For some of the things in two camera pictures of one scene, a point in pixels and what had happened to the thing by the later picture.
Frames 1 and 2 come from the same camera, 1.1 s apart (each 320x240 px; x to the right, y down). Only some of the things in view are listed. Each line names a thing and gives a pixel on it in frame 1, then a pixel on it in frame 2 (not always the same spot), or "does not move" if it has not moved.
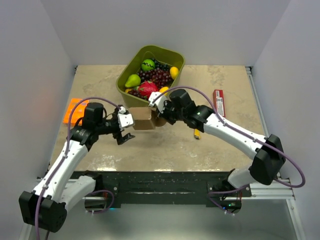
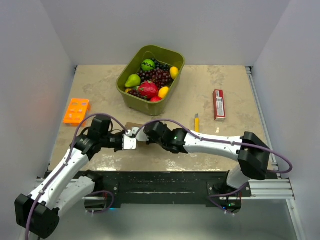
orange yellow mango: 163,89 does not move
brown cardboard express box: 145,118 -> 128,125
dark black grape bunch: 160,65 does not move
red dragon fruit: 147,87 does not move
